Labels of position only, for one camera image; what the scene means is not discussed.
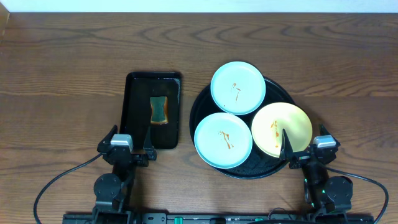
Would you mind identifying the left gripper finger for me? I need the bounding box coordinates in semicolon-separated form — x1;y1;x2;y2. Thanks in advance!
143;126;157;161
97;125;118;153

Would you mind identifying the yellow plate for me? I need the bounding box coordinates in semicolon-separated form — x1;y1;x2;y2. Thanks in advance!
251;102;313;157

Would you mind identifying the orange green scrub sponge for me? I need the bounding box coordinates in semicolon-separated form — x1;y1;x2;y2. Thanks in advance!
150;96;169;124

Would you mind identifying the light blue plate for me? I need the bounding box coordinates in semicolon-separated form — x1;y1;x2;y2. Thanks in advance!
210;61;266;115
193;113;252;169

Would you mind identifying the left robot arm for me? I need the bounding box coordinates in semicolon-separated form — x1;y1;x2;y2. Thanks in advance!
92;126;157;223

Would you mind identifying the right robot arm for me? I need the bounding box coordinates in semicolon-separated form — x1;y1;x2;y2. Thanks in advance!
280;124;353;223

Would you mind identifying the black rectangular tray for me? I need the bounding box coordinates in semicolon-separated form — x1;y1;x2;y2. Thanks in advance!
119;72;182;150

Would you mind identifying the round black tray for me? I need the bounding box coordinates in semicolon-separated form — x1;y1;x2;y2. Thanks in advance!
189;77;295;179

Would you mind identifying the left black cable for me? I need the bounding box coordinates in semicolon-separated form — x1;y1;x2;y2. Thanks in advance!
33;152;103;224

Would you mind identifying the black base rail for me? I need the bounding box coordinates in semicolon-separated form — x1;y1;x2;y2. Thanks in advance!
62;212;374;224

